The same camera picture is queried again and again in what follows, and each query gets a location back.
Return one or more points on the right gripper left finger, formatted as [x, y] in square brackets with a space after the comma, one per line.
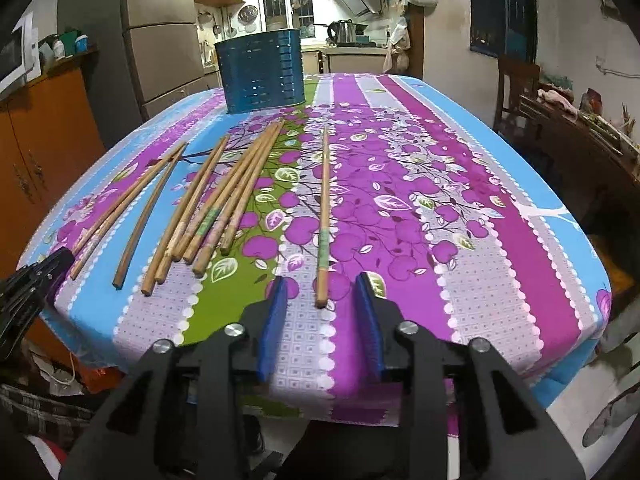
[176, 414]

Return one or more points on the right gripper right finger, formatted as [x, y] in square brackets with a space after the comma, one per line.
[503, 432]

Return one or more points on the dark wooden chopstick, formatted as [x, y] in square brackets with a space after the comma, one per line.
[136, 234]

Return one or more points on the wooden chopstick green band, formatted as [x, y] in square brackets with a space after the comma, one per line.
[322, 281]

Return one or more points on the colourful floral tablecloth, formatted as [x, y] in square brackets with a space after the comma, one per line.
[447, 220]

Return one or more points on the orange wooden cabinet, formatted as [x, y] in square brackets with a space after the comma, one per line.
[49, 138]

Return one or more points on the white microwave oven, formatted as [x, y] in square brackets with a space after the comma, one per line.
[20, 57]

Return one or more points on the dark wooden side table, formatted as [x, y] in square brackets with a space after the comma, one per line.
[598, 187]

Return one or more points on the grey tall refrigerator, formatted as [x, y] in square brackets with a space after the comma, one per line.
[147, 58]

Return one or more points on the blue perforated utensil holder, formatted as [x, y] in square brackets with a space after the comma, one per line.
[261, 70]

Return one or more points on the wooden chair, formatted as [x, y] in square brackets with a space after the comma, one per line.
[515, 79]

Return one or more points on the dark blue room window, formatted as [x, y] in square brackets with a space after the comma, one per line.
[504, 27]

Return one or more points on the steel electric kettle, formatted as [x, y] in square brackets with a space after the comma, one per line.
[342, 33]

